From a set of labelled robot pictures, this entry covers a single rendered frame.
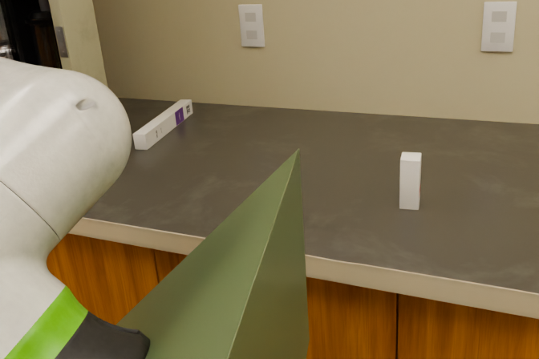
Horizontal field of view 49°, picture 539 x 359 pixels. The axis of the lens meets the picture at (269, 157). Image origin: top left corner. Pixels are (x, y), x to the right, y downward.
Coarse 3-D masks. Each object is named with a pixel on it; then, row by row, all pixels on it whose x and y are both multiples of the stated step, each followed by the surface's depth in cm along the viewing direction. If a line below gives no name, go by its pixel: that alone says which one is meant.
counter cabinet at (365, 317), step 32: (64, 256) 119; (96, 256) 115; (128, 256) 111; (160, 256) 108; (96, 288) 118; (128, 288) 115; (320, 288) 96; (352, 288) 93; (320, 320) 98; (352, 320) 96; (384, 320) 93; (416, 320) 91; (448, 320) 88; (480, 320) 86; (512, 320) 84; (320, 352) 101; (352, 352) 98; (384, 352) 95; (416, 352) 93; (448, 352) 90; (480, 352) 88; (512, 352) 86
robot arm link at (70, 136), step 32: (0, 64) 58; (0, 96) 52; (32, 96) 50; (64, 96) 51; (96, 96) 53; (0, 128) 49; (32, 128) 49; (64, 128) 50; (96, 128) 51; (128, 128) 56; (0, 160) 47; (32, 160) 48; (64, 160) 50; (96, 160) 52; (32, 192) 48; (64, 192) 50; (96, 192) 54; (64, 224) 52
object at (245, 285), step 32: (288, 160) 63; (256, 192) 64; (288, 192) 55; (224, 224) 66; (256, 224) 52; (288, 224) 55; (192, 256) 67; (224, 256) 54; (256, 256) 44; (288, 256) 55; (160, 288) 69; (192, 288) 54; (224, 288) 45; (256, 288) 41; (288, 288) 56; (128, 320) 71; (160, 320) 56; (192, 320) 46; (224, 320) 39; (256, 320) 41; (288, 320) 56; (160, 352) 47; (192, 352) 40; (224, 352) 35; (256, 352) 41; (288, 352) 56
